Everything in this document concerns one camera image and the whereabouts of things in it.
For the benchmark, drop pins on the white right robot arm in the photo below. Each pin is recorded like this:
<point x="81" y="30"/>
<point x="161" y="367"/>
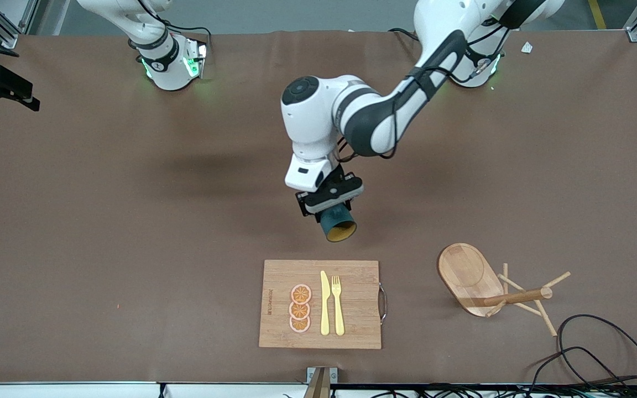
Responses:
<point x="169" y="66"/>

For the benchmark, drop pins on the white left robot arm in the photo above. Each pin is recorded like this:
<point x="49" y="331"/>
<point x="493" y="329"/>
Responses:
<point x="313" y="116"/>

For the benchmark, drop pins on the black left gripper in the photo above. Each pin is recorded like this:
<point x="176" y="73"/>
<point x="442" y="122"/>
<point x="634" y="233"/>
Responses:
<point x="345" y="175"/>

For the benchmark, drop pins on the brown bar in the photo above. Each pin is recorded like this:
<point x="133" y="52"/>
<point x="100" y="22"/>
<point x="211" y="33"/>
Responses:
<point x="318" y="387"/>

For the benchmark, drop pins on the brown table cover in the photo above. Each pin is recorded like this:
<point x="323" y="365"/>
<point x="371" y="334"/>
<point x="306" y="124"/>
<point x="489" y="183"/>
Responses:
<point x="130" y="221"/>

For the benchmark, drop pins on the wooden mug rack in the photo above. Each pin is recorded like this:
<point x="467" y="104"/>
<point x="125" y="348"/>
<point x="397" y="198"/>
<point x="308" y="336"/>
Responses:
<point x="468" y="271"/>

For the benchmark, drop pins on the yellow plastic knife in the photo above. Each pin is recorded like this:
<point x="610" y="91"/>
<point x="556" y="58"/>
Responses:
<point x="324" y="304"/>

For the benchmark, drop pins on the orange slice toy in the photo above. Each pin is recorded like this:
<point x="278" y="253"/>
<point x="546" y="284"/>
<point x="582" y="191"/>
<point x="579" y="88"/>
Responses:
<point x="301" y="293"/>

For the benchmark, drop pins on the dark green cup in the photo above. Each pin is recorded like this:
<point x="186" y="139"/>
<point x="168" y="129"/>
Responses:
<point x="332" y="222"/>

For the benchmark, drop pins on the white paper scrap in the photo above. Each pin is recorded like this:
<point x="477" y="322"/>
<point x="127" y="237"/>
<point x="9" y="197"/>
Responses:
<point x="527" y="47"/>

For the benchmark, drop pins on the yellow plastic fork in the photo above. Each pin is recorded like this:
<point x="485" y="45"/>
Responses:
<point x="339" y="309"/>

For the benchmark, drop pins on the bamboo cutting board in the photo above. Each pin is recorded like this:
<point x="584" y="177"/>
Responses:
<point x="351" y="276"/>

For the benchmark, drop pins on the grey metal bracket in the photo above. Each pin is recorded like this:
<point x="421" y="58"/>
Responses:
<point x="334" y="375"/>

